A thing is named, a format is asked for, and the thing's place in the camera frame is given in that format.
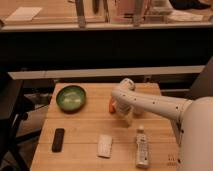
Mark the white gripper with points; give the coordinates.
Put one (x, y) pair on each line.
(124, 115)

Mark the black remote control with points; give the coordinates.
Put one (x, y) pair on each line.
(58, 140)

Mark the green ceramic bowl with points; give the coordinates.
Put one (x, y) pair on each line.
(71, 98)

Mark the white paper cup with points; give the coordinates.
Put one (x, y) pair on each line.
(138, 111)

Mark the white paper sheet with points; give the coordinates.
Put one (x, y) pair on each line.
(23, 14)

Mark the grey metal post right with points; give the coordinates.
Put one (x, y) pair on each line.
(137, 13)

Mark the white squeeze tube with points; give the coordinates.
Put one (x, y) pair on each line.
(142, 155)

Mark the grey metal post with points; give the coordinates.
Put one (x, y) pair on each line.
(137, 13)
(80, 13)

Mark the black office chair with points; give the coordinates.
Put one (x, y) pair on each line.
(14, 108)

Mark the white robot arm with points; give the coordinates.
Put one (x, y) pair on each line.
(195, 117)

